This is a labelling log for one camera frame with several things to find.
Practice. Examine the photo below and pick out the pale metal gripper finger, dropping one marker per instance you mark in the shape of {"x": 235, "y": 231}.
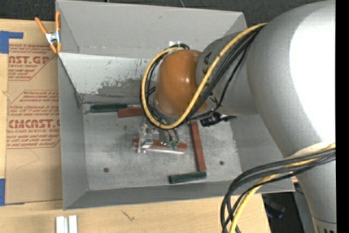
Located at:
{"x": 149, "y": 132}
{"x": 148, "y": 142}

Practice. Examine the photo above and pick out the red-brown flat block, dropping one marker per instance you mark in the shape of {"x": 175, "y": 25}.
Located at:
{"x": 199, "y": 150}
{"x": 161, "y": 145}
{"x": 129, "y": 112}

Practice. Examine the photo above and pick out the grey metal bin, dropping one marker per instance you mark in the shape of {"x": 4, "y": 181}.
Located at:
{"x": 109, "y": 144}

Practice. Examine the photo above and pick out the dark green flat block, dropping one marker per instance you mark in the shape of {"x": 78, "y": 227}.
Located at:
{"x": 186, "y": 178}
{"x": 109, "y": 107}

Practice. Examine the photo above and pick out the brown cardboard board red print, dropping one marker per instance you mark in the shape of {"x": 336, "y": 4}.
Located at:
{"x": 30, "y": 172}

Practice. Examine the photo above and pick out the black cylinder on white bracket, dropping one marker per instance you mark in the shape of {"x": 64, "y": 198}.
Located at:
{"x": 211, "y": 119}

